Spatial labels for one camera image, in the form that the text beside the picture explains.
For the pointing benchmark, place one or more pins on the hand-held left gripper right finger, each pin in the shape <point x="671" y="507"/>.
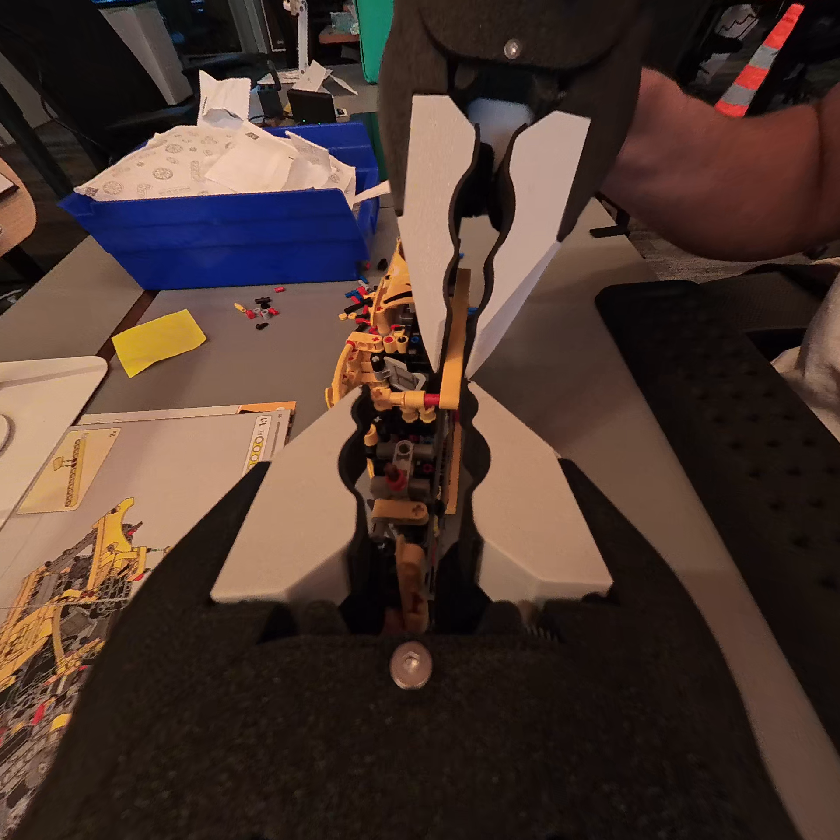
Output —
<point x="544" y="525"/>

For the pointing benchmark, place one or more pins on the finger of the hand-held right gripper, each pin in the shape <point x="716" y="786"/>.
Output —
<point x="544" y="184"/>
<point x="426" y="197"/>

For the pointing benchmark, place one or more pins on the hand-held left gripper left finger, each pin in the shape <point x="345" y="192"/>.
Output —
<point x="282" y="525"/>

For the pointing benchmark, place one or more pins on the yellow brick car model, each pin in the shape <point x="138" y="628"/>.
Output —
<point x="400" y="508"/>

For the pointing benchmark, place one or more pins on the person's right forearm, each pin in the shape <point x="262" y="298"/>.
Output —
<point x="722" y="164"/>

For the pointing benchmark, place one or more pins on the grey desk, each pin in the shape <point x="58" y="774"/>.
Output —
<point x="262" y="367"/>

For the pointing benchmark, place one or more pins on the large pile of brick pins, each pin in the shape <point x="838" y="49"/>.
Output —
<point x="358" y="305"/>

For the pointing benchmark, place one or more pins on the open instruction booklet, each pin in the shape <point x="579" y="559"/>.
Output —
<point x="164" y="472"/>

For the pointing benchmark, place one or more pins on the small black device box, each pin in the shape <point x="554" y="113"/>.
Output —
<point x="312" y="105"/>

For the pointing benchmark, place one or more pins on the green box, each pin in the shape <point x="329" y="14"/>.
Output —
<point x="371" y="39"/>

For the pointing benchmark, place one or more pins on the small group of brick pins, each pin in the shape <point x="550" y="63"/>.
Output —
<point x="259" y="308"/>

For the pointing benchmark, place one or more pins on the blue plastic bin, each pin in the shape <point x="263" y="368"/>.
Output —
<point x="229" y="243"/>

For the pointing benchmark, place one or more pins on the black perforated chair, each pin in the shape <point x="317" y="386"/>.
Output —
<point x="722" y="426"/>

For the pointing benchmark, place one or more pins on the yellow sticky note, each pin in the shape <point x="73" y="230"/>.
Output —
<point x="157" y="341"/>

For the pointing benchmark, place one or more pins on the white crumpled paper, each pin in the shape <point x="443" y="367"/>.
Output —
<point x="197" y="164"/>

